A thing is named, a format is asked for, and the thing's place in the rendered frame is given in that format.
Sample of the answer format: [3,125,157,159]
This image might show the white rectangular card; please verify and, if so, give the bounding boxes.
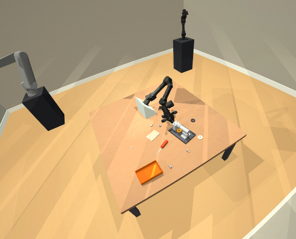
[147,130,160,141]

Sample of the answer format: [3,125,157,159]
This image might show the orange rectangular tray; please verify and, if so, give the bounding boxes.
[135,160,163,185]

